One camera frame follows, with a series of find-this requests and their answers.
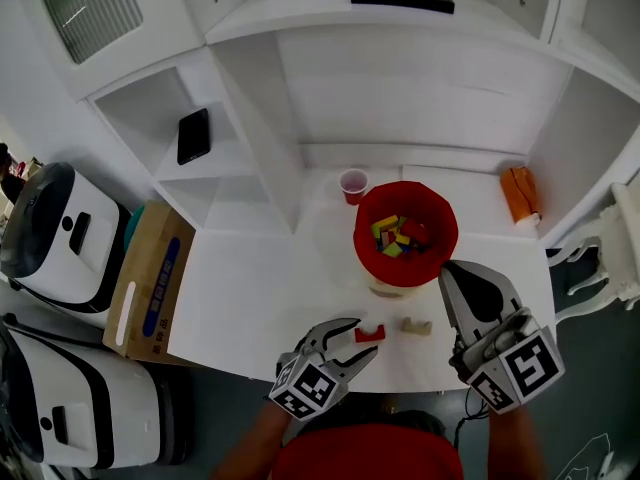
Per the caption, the white shelf unit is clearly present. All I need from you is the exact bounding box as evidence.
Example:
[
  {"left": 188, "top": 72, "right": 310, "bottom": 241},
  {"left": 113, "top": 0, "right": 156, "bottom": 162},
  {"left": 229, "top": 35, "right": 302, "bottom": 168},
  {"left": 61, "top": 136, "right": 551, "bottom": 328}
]
[{"left": 9, "top": 0, "right": 640, "bottom": 249}]

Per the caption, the beige arch toy block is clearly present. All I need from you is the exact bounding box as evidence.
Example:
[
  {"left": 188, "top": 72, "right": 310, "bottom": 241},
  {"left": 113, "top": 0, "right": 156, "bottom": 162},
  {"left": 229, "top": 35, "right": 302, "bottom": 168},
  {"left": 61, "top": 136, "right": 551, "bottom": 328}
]
[{"left": 400, "top": 317, "right": 433, "bottom": 339}]

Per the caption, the pile of coloured toy blocks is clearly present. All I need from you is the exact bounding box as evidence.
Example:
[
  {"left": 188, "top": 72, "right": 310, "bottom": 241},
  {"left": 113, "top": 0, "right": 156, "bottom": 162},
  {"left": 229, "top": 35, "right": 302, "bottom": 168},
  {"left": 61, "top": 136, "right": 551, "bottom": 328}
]
[{"left": 370, "top": 214, "right": 432, "bottom": 259}]

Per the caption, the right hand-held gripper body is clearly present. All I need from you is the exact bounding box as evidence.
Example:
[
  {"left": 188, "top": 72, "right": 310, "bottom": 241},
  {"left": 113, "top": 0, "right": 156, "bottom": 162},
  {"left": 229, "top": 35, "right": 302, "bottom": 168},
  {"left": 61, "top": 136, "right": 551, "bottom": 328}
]
[{"left": 449, "top": 307, "right": 567, "bottom": 415}]

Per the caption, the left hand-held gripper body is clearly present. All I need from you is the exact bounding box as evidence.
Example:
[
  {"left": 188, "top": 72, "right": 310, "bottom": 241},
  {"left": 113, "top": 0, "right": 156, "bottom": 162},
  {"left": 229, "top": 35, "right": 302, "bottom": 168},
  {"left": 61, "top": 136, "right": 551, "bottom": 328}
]
[{"left": 269, "top": 335, "right": 350, "bottom": 422}]

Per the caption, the teal round object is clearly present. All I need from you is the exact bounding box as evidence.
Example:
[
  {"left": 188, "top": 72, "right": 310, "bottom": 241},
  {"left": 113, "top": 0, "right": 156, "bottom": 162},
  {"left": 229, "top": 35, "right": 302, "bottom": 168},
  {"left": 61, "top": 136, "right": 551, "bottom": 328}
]
[{"left": 123, "top": 204, "right": 147, "bottom": 250}]

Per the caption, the red plastic cup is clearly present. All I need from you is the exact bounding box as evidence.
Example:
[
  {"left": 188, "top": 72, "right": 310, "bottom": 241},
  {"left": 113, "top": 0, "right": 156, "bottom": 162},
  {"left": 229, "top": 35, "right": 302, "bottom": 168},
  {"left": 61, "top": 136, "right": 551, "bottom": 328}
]
[{"left": 339, "top": 168, "right": 370, "bottom": 207}]

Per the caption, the black cable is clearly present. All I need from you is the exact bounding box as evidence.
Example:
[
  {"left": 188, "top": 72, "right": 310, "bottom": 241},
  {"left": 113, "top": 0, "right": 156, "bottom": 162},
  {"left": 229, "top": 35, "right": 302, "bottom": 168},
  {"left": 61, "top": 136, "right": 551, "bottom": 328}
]
[{"left": 451, "top": 387, "right": 489, "bottom": 450}]

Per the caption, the window with blinds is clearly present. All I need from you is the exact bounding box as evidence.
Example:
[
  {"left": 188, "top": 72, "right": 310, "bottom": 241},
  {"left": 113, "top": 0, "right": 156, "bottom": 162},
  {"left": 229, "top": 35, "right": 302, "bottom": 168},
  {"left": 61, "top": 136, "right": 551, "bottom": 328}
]
[{"left": 31, "top": 0, "right": 145, "bottom": 66}]

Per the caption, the white and black machine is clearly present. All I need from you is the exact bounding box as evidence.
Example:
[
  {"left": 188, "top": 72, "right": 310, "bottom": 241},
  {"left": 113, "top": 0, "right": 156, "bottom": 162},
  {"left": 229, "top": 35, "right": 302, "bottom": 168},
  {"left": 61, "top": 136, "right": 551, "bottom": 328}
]
[
  {"left": 0, "top": 312, "right": 177, "bottom": 470},
  {"left": 0, "top": 161, "right": 133, "bottom": 315}
]

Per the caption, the black smartphone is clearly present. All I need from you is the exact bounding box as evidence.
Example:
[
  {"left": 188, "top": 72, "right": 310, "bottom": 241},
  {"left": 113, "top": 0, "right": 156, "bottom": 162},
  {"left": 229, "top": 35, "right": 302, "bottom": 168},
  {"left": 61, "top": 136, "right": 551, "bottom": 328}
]
[{"left": 176, "top": 107, "right": 212, "bottom": 167}]

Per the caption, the red arch toy block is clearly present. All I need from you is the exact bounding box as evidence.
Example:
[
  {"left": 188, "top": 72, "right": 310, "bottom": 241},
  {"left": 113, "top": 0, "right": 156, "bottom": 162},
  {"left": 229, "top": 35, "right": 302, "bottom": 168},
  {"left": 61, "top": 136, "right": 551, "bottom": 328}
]
[{"left": 354, "top": 323, "right": 388, "bottom": 345}]

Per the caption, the orange bag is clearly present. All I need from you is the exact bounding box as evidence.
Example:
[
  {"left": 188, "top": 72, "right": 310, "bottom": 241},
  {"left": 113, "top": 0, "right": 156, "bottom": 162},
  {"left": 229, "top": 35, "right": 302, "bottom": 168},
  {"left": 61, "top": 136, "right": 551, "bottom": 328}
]
[{"left": 499, "top": 166, "right": 543, "bottom": 226}]

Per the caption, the person's right forearm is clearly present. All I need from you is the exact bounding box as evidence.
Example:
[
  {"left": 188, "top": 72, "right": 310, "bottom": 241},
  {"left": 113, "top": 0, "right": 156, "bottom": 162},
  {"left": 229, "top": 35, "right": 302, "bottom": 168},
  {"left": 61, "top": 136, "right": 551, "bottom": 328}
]
[{"left": 486, "top": 404, "right": 549, "bottom": 480}]

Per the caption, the person's left forearm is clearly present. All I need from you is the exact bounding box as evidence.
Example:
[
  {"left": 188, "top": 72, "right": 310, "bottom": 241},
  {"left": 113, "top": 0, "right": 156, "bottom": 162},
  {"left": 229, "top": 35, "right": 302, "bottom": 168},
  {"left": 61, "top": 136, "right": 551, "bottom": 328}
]
[{"left": 209, "top": 399, "right": 294, "bottom": 480}]

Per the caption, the person's red shirt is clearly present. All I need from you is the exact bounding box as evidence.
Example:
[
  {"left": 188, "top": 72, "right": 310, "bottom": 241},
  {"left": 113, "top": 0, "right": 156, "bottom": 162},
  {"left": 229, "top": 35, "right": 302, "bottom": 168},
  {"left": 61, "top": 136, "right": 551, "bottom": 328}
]
[{"left": 271, "top": 422, "right": 466, "bottom": 480}]

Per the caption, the brown cardboard box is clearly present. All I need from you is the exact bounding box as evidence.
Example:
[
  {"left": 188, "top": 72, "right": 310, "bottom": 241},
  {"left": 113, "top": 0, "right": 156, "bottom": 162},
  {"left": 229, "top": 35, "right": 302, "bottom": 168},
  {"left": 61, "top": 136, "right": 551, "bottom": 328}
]
[{"left": 101, "top": 200, "right": 198, "bottom": 368}]

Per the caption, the white ornate chair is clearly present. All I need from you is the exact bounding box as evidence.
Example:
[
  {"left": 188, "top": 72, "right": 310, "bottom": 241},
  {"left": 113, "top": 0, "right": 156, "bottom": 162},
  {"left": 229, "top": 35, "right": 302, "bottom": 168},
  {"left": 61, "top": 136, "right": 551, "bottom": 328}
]
[{"left": 546, "top": 182, "right": 640, "bottom": 320}]

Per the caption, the red round container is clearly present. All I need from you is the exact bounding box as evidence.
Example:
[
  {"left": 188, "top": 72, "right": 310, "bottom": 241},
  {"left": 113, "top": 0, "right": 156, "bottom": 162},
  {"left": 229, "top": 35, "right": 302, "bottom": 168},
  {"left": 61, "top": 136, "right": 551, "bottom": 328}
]
[{"left": 352, "top": 180, "right": 460, "bottom": 300}]

